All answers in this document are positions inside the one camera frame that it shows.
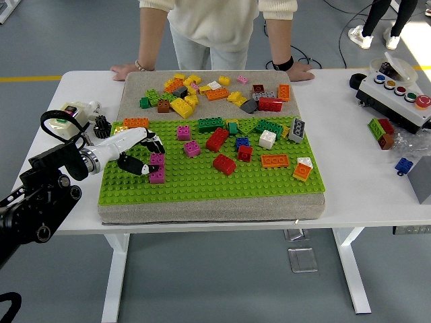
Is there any black smartwatch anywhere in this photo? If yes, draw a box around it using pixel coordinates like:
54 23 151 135
271 55 294 72

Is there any white shoe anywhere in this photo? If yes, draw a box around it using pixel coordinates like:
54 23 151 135
383 26 402 50
347 24 374 50

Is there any large clear plastic box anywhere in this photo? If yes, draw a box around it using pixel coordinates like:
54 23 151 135
288 248 320 273

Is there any person's right hand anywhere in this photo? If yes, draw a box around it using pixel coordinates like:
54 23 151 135
110 63 136 81

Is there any white bulb-shaped part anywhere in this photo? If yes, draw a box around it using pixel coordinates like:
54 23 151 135
88 100 102 120

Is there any green baseplate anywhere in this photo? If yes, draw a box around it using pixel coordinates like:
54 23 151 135
97 116 326 205

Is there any lime green flat plate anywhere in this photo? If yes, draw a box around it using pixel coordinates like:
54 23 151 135
237 118 259 135

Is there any grey-brown mat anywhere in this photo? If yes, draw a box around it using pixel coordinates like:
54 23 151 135
97 70 327 225

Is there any black gear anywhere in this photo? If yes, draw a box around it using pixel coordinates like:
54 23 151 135
92 114 112 139

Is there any clear round container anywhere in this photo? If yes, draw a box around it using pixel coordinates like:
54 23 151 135
369 51 419 83

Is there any table control panel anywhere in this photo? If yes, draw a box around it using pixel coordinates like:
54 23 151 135
392 225 431 236

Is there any grey box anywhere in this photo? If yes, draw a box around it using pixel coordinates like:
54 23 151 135
406 155 431 205

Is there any white table leg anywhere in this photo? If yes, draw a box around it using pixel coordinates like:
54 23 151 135
331 227 372 316
100 233 131 323

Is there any red sloped brick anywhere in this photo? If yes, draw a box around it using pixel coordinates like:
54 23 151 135
211 153 237 176

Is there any lime green 2x4 brick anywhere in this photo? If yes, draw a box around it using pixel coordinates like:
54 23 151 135
145 88 166 107

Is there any white button control box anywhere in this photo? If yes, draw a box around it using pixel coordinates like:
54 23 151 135
356 71 431 135

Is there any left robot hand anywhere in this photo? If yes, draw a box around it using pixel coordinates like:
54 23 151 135
94 127 166 176

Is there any white furniture frame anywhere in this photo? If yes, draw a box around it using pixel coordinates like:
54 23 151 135
0 0 17 25

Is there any red 2x4 brick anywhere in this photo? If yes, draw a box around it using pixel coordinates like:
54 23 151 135
258 97 283 112
205 127 230 153

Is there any white 2x2 brick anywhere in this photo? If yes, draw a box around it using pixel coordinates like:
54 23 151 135
258 129 277 149

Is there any small clear plastic box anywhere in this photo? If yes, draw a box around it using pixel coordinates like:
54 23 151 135
284 228 306 242

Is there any grey brick with black holes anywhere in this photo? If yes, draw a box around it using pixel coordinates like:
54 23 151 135
288 116 307 144

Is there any cream switch box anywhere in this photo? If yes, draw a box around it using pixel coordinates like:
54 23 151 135
49 102 91 141

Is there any person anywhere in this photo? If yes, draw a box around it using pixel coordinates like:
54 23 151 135
362 0 419 38
137 0 299 71

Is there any dark grey sloped brick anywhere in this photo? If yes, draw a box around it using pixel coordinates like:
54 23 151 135
240 98 259 114

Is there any dark green 2x4 brick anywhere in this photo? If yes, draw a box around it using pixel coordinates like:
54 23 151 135
255 119 284 137
197 116 225 133

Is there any blue brick keychain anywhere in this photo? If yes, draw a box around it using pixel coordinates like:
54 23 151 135
394 157 414 176

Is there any large yellow sloped brick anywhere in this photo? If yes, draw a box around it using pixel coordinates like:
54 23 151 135
170 97 196 118

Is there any small black device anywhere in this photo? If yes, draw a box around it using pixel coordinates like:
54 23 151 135
378 61 397 77

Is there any black floor cable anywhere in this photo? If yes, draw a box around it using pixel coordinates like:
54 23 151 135
337 0 383 69
265 45 325 71

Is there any clear plastic bag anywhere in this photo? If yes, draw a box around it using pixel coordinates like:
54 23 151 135
390 129 431 161

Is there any person's left hand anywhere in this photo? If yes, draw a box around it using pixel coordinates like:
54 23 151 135
288 62 316 83

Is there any orange sloped brick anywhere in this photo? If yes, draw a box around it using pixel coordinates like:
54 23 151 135
291 162 311 182

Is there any red 2x2 brick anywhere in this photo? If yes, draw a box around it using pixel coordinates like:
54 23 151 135
237 144 253 162

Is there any black tape roll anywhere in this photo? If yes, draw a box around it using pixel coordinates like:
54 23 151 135
349 73 368 92

